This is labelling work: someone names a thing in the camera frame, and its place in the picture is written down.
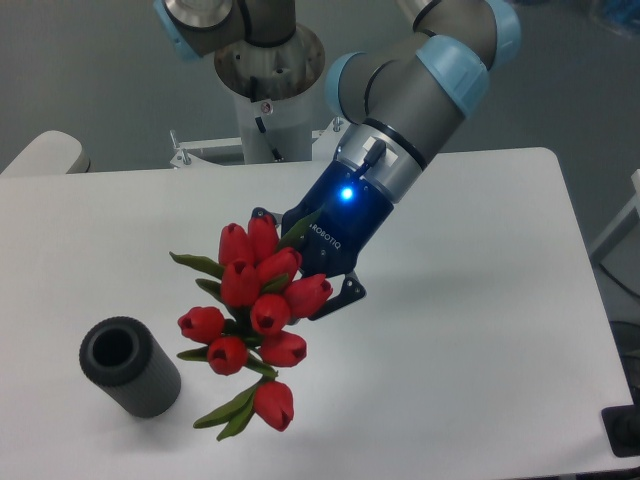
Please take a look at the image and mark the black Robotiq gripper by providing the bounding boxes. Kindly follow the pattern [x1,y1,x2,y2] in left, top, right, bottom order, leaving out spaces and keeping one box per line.
[249,161,394,321]

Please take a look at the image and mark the red tulip bouquet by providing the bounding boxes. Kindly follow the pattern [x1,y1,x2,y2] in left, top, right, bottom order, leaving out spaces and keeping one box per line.
[171,213,333,440]

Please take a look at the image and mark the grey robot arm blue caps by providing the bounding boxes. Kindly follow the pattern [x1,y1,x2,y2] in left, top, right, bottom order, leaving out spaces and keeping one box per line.
[154,1,521,317]

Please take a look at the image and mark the dark grey ribbed vase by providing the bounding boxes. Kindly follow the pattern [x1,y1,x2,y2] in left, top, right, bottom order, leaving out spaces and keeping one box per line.
[79,316,181,418]

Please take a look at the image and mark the beige chair back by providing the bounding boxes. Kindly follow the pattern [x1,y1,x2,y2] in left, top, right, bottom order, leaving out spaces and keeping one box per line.
[1,130,91,178]

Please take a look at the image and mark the white furniture at right edge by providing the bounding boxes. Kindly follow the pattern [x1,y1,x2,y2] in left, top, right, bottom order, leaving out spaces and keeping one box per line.
[588,170,639,265]

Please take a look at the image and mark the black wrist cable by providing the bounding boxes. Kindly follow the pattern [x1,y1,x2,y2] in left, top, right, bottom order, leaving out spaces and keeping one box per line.
[355,139,387,180]

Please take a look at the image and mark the white metal base frame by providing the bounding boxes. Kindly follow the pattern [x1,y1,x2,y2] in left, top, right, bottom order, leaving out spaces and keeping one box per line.
[168,117,346,171]

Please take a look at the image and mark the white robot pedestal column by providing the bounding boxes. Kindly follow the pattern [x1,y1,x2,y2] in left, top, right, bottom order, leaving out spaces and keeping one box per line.
[214,24,325,162]

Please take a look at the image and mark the black cable grommet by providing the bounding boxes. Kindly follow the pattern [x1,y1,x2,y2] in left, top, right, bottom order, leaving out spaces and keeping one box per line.
[601,405,639,458]

